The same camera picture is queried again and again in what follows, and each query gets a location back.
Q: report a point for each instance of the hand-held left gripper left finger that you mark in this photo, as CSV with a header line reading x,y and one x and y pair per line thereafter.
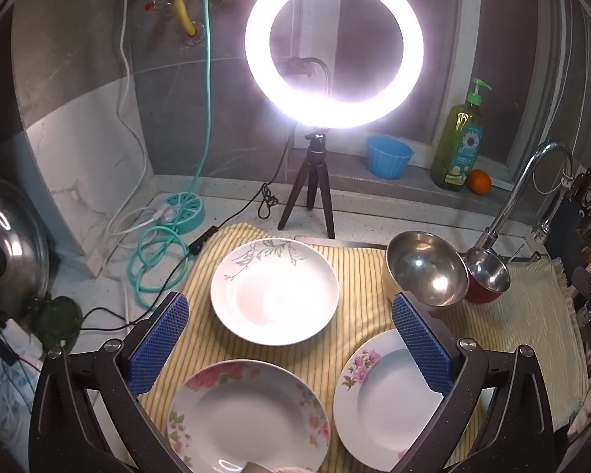
x,y
160,340

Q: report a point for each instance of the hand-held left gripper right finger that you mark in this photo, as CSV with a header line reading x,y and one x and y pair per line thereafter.
x,y
423,345

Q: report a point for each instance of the white plate small pink flowers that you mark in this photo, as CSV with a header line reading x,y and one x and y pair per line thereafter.
x,y
379,404

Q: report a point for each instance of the large steel bowl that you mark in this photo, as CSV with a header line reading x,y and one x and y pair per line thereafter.
x,y
423,266

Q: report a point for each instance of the white plate large pink flowers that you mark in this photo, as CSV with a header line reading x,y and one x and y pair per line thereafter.
x,y
246,419

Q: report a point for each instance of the white plate green leaf print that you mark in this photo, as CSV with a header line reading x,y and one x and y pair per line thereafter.
x,y
276,300

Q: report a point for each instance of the dark utensil rack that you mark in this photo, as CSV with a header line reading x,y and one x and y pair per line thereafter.
x,y
583,236

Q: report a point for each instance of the yellow striped cloth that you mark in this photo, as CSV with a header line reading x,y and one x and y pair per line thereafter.
x,y
359,276

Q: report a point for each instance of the red steel-lined bowl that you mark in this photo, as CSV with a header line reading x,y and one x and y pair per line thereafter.
x,y
487,276

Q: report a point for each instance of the dark round stand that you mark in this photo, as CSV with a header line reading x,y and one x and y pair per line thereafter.
x,y
56,320

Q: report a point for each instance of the chrome kitchen faucet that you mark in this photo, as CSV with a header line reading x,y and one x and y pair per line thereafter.
x,y
514,197

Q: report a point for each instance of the round teal power strip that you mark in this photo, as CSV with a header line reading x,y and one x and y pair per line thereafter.
x,y
187,204

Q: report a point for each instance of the orange fruit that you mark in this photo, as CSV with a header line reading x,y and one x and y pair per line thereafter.
x,y
480,181

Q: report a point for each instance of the steel pot lid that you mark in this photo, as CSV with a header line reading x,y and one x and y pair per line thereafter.
x,y
10,236

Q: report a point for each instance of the green dish soap bottle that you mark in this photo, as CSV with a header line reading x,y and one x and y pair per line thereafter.
x,y
460,148

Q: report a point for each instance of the blue ribbed plastic cup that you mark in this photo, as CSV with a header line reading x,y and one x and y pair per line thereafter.
x,y
386,157

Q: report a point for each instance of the black mini tripod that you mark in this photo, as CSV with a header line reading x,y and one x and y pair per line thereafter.
x,y
315,167

